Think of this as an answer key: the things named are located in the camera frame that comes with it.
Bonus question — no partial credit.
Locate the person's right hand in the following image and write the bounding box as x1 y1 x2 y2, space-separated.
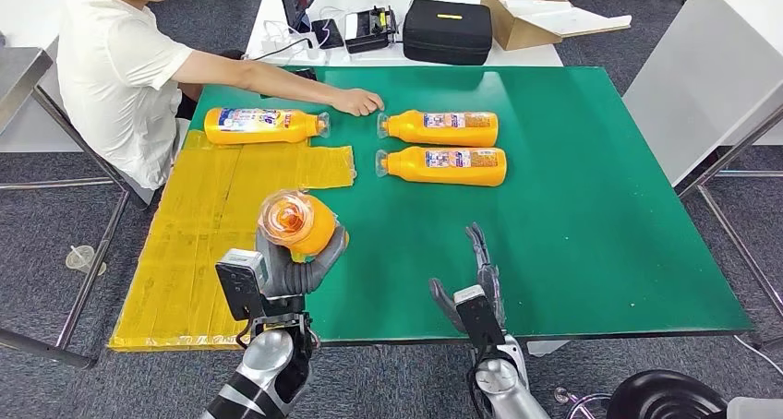
330 88 387 118

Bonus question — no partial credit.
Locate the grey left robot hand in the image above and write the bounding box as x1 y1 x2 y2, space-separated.
255 223 350 299

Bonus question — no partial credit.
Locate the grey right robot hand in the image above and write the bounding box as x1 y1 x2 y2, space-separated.
428 221 508 335

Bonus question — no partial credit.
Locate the orange detergent bottle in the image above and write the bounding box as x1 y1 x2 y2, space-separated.
376 109 500 149
203 106 332 147
257 188 351 265
374 146 508 188

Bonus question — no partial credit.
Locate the black label printer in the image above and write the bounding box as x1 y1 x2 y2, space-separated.
343 6 399 54

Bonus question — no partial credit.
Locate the white power strip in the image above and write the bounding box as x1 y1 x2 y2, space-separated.
261 30 330 66

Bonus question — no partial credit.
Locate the yellow plastic sheet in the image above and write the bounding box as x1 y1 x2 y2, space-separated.
108 128 358 353

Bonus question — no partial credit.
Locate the black zip case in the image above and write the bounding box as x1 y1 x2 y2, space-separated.
402 0 494 67

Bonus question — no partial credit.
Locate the brown cardboard box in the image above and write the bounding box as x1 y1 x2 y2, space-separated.
479 0 632 52

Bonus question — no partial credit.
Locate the clear plastic cup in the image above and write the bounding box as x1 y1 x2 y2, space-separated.
65 245 108 277

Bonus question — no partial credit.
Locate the black chair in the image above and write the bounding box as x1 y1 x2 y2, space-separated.
605 370 783 419

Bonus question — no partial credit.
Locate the white paper sheet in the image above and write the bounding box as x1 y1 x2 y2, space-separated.
501 0 633 37

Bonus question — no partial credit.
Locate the person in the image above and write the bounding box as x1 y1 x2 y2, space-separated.
55 0 387 191

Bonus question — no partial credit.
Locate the steel table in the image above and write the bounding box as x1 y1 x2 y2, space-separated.
0 46 133 368

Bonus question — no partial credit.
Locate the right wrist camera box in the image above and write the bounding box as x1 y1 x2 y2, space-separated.
452 284 508 352

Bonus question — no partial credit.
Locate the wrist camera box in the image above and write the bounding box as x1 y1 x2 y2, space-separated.
213 247 307 344
452 284 508 352

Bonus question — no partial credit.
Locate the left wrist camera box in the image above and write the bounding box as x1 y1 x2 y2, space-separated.
213 247 307 344

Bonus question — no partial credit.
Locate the black cable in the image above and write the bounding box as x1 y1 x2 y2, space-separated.
251 37 314 63

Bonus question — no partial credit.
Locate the chrome chair ring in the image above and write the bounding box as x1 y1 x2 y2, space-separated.
553 387 613 419

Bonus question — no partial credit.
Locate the steel table leg frame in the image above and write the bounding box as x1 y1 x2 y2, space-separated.
675 105 783 318

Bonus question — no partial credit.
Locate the white floor cable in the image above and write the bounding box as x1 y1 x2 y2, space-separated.
733 336 783 375

